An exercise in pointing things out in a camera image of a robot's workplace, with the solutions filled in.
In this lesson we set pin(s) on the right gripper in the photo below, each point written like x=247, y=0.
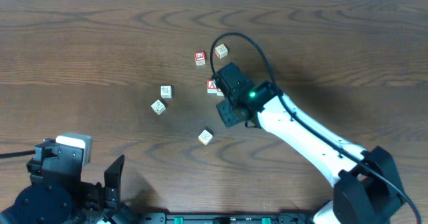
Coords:
x=227, y=112

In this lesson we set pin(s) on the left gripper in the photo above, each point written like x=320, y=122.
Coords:
x=95, y=190

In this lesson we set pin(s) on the red letter I block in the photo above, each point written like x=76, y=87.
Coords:
x=219, y=92

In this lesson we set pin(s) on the red letter A block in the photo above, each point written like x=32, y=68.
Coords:
x=211, y=87

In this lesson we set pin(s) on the yellow wooden block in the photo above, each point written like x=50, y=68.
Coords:
x=166, y=92

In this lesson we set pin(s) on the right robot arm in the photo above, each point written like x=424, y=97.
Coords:
x=366, y=185

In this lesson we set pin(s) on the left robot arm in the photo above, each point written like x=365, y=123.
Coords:
x=58, y=195

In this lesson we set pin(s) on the white block near blue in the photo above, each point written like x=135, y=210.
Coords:
x=205, y=136

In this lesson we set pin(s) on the white block with red side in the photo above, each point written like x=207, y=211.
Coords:
x=221, y=51

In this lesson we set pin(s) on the red number 3 block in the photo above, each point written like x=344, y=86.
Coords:
x=200, y=58

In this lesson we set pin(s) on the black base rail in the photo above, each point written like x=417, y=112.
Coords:
x=236, y=218

